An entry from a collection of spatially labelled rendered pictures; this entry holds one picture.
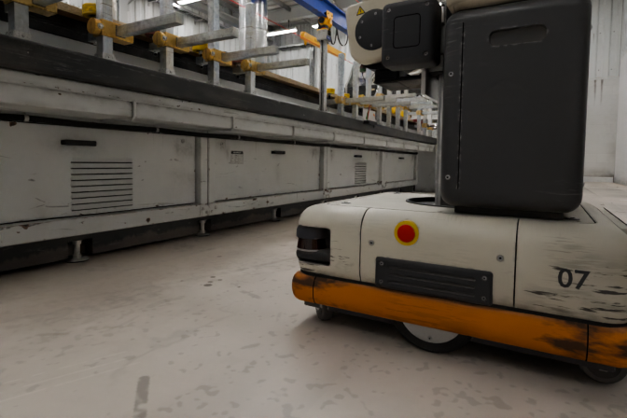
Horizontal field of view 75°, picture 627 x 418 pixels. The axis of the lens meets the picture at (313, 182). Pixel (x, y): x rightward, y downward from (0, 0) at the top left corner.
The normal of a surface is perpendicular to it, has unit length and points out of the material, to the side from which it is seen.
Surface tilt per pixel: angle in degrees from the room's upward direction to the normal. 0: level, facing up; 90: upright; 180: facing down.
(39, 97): 90
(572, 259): 90
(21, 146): 91
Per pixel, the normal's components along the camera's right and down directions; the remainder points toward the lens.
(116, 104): 0.87, 0.04
